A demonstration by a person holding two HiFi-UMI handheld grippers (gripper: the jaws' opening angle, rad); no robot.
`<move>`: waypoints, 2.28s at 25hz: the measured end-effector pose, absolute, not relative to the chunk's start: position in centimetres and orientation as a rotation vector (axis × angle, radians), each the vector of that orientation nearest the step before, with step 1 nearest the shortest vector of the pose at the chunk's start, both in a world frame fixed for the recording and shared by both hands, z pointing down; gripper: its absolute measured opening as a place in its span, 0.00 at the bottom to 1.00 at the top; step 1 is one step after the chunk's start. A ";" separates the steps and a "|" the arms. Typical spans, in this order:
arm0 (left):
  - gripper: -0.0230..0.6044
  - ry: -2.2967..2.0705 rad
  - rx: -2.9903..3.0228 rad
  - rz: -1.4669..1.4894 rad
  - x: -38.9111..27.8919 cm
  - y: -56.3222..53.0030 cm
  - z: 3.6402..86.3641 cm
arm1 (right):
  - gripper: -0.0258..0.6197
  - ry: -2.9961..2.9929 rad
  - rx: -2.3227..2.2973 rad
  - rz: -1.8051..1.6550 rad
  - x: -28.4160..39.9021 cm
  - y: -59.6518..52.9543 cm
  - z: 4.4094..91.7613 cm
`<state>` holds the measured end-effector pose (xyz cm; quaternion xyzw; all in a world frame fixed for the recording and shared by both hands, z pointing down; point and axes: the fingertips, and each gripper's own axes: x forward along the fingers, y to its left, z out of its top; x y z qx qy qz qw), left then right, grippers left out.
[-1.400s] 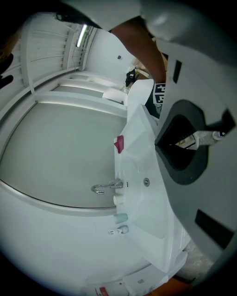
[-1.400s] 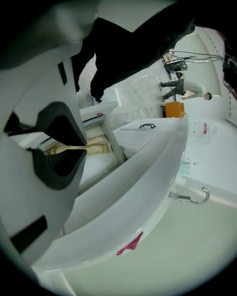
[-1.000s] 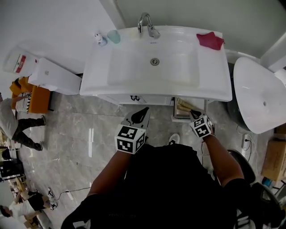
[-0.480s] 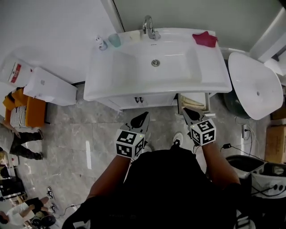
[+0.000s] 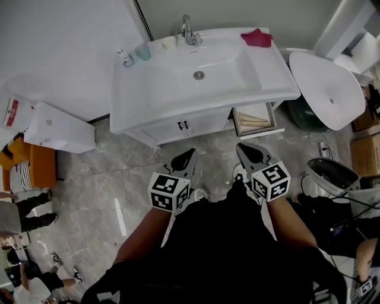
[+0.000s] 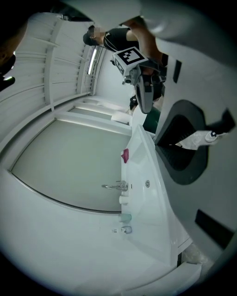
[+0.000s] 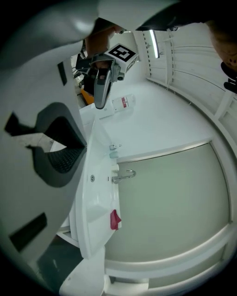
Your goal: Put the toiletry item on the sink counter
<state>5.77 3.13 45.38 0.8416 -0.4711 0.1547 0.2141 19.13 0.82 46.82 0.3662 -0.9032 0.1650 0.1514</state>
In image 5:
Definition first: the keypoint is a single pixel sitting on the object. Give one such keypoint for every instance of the white soap dispenser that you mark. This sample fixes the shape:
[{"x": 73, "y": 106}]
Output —
[{"x": 126, "y": 58}]

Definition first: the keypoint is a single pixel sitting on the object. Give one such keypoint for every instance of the orange sofa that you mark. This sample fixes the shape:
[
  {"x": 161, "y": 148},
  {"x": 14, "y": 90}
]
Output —
[{"x": 43, "y": 166}]

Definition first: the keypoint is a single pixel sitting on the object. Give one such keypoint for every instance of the grey white machine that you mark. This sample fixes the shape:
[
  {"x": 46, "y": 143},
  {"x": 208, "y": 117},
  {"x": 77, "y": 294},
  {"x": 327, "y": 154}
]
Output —
[{"x": 332, "y": 173}]

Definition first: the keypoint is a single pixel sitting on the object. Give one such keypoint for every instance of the cream cup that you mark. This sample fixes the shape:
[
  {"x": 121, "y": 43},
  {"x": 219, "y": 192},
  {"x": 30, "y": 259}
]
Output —
[{"x": 169, "y": 43}]

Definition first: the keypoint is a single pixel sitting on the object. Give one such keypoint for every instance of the person's black clothing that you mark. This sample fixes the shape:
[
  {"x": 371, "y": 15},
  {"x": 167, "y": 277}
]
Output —
[{"x": 213, "y": 246}]

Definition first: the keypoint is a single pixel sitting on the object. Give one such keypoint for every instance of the white vanity cabinet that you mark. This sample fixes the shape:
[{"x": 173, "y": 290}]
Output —
[{"x": 207, "y": 123}]

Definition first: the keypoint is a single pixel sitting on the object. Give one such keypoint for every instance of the red cloth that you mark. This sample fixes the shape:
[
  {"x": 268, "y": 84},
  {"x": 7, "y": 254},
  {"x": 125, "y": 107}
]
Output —
[{"x": 256, "y": 38}]

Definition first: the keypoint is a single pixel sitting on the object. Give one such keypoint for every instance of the metal sink drain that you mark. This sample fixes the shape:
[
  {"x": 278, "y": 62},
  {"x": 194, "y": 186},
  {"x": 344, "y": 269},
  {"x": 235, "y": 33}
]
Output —
[{"x": 199, "y": 75}]

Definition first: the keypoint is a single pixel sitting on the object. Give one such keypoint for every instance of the white open drawer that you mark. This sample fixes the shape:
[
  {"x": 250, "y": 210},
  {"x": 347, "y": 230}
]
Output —
[{"x": 261, "y": 133}]

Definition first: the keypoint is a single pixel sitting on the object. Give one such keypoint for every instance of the white power strip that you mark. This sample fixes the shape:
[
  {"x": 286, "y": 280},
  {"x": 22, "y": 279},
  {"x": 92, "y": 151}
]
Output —
[{"x": 323, "y": 152}]

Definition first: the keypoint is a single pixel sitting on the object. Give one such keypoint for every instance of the person's right forearm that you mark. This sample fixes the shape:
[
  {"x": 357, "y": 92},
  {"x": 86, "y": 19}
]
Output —
[{"x": 294, "y": 222}]

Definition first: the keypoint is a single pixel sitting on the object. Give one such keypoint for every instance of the green translucent cup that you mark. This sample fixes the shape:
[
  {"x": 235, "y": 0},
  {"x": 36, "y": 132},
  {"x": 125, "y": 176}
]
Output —
[{"x": 143, "y": 52}]

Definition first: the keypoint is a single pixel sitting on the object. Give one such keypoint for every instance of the chrome faucet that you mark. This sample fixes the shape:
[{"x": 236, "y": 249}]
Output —
[{"x": 188, "y": 34}]

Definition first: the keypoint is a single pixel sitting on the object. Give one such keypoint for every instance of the person's right white shoe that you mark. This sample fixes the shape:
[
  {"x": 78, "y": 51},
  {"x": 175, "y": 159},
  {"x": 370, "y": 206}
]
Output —
[{"x": 239, "y": 170}]

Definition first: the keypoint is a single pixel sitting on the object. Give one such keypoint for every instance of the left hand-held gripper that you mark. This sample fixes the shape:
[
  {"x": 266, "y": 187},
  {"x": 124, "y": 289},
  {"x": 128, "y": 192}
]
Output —
[{"x": 167, "y": 193}]

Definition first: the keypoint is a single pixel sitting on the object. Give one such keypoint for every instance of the white furniture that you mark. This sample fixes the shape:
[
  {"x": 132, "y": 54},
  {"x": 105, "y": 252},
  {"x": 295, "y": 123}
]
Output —
[{"x": 344, "y": 29}]

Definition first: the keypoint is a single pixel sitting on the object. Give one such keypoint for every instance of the large cardboard box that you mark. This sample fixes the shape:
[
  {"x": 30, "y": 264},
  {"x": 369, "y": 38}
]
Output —
[{"x": 366, "y": 155}]

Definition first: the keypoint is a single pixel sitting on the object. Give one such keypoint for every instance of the large white freestanding basin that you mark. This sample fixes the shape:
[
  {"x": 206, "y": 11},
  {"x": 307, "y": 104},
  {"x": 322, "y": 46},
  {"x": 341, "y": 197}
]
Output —
[{"x": 323, "y": 89}]

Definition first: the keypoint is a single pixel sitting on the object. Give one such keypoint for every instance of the person's left forearm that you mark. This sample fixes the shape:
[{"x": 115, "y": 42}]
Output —
[{"x": 142, "y": 237}]

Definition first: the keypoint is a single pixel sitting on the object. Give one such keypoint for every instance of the water bottle with red label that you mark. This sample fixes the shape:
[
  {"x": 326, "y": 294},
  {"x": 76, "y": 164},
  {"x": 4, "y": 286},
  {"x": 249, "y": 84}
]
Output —
[{"x": 13, "y": 114}]

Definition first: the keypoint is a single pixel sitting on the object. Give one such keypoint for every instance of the white water dispenser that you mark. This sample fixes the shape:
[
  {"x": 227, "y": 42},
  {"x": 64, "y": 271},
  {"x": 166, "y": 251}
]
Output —
[{"x": 59, "y": 127}]

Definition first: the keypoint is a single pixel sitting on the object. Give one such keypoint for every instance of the dark green pedestal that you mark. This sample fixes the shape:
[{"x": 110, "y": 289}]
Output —
[{"x": 302, "y": 118}]

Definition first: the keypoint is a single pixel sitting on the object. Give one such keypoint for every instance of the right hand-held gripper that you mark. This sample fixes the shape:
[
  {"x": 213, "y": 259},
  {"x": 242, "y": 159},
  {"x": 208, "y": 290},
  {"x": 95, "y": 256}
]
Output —
[{"x": 271, "y": 182}]

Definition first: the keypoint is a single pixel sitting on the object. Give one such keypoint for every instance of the person's white shoe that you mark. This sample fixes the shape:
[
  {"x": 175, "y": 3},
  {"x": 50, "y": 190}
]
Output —
[
  {"x": 199, "y": 194},
  {"x": 239, "y": 170}
]

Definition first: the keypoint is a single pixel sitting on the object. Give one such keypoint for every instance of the black white striped pillow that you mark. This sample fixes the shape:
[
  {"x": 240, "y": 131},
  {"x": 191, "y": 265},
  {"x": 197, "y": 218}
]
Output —
[{"x": 19, "y": 178}]

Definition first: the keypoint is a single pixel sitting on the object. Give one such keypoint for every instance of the small cardboard box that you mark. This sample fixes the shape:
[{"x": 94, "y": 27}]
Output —
[{"x": 366, "y": 121}]

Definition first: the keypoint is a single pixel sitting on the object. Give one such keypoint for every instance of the person's left white shoe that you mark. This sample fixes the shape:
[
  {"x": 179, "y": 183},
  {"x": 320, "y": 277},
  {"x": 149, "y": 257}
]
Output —
[{"x": 199, "y": 194}]

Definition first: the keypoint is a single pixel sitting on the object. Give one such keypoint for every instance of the white ceramic sink top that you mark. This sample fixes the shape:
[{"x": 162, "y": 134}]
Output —
[{"x": 130, "y": 98}]

